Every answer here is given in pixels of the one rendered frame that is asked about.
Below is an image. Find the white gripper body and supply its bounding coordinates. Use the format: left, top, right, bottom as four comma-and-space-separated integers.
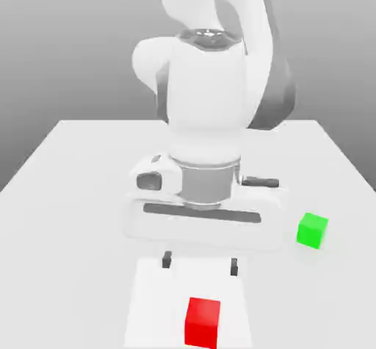
122, 189, 285, 252

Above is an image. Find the small red cube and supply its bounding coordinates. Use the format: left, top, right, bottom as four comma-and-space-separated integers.
184, 296, 222, 349

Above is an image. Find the small green cube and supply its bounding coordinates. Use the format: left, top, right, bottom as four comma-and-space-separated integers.
295, 212, 330, 251

